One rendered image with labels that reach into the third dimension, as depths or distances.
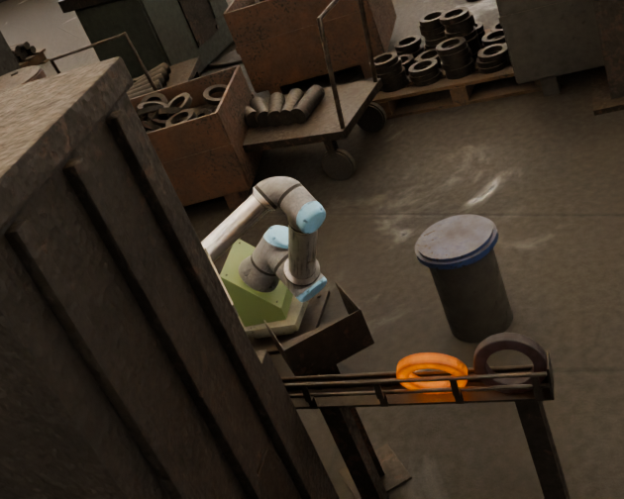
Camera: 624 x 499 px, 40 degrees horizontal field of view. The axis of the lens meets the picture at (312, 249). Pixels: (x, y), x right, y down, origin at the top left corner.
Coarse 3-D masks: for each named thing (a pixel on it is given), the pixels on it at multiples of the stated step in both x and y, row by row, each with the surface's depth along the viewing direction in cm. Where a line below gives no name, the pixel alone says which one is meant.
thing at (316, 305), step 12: (312, 300) 403; (324, 300) 399; (312, 312) 395; (300, 324) 390; (312, 324) 387; (264, 336) 390; (276, 336) 389; (288, 336) 386; (264, 348) 384; (276, 348) 381
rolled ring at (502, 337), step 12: (492, 336) 222; (504, 336) 220; (516, 336) 219; (480, 348) 222; (492, 348) 221; (504, 348) 220; (516, 348) 219; (528, 348) 218; (540, 348) 220; (480, 360) 224; (540, 360) 220; (480, 372) 226; (492, 372) 228; (492, 384) 228; (504, 384) 227
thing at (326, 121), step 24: (336, 0) 458; (360, 0) 489; (288, 96) 520; (312, 96) 510; (336, 96) 466; (360, 96) 507; (264, 120) 516; (288, 120) 506; (312, 120) 502; (336, 120) 490; (360, 120) 536; (384, 120) 530; (264, 144) 501; (288, 144) 494; (336, 144) 488; (336, 168) 494
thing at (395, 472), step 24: (360, 312) 260; (312, 336) 257; (336, 336) 260; (360, 336) 263; (288, 360) 258; (312, 360) 261; (336, 360) 264; (360, 432) 288; (384, 456) 306; (384, 480) 297
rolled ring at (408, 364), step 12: (408, 360) 224; (420, 360) 222; (432, 360) 221; (444, 360) 221; (456, 360) 223; (396, 372) 229; (408, 372) 227; (456, 372) 224; (408, 384) 232; (420, 384) 234; (432, 384) 234; (444, 384) 233
